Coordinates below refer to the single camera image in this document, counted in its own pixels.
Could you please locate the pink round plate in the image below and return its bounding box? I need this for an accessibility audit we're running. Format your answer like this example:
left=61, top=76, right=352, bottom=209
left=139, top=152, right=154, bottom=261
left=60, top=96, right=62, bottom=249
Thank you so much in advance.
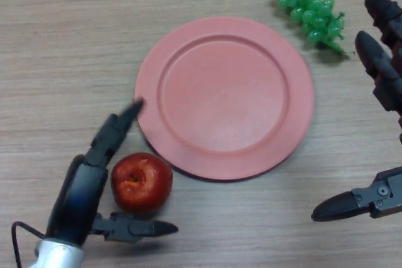
left=134, top=16, right=315, bottom=183

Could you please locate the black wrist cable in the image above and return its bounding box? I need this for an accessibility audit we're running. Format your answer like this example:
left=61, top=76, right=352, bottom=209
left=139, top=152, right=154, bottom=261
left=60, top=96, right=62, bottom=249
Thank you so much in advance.
left=11, top=221, right=48, bottom=268

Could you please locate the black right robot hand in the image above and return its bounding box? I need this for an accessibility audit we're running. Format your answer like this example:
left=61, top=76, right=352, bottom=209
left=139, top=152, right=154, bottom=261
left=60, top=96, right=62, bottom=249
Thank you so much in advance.
left=310, top=0, right=402, bottom=222

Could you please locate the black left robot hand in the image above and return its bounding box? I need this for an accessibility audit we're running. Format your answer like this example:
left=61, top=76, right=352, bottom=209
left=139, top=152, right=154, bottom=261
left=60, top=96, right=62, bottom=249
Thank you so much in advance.
left=45, top=97, right=179, bottom=245

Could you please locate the red apple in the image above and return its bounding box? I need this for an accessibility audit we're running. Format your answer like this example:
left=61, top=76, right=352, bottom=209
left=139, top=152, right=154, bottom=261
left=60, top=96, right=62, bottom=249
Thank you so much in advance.
left=110, top=152, right=173, bottom=215

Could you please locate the green grape bunch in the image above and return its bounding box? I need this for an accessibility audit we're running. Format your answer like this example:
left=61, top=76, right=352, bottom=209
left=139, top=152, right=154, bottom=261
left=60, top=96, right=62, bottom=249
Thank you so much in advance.
left=274, top=0, right=350, bottom=57

